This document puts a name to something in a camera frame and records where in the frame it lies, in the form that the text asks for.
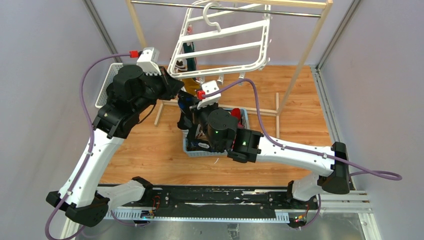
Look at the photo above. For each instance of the brown white striped sock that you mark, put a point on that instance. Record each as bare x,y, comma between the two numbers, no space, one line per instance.
181,65

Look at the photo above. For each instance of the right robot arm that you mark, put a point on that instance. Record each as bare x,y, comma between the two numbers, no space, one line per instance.
244,145

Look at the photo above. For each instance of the white plastic clip hanger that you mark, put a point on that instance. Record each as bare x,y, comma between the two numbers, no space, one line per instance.
217,40

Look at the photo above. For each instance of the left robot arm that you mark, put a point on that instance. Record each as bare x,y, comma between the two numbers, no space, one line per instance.
80,199

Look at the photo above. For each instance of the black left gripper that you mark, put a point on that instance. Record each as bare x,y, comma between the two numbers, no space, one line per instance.
171,84

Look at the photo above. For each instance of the blue plastic sock basket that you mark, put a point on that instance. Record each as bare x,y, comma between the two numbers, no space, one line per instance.
200,147

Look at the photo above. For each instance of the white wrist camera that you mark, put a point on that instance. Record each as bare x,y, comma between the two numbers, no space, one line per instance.
147,61
208,94

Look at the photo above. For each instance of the mustard yellow sock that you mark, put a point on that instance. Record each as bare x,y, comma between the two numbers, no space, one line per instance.
191,86

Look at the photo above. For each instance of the red sock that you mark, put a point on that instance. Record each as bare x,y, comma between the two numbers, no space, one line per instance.
236,112

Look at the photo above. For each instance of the wooden clothes rack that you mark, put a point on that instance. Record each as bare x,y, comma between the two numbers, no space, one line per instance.
292,8

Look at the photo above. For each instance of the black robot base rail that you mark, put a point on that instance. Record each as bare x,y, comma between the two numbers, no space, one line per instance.
237,204

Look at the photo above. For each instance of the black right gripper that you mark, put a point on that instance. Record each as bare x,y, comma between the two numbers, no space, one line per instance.
195,112

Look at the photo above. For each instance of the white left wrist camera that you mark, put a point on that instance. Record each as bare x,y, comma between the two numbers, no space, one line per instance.
147,61

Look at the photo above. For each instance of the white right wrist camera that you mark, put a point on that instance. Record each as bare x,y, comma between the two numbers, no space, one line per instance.
208,94

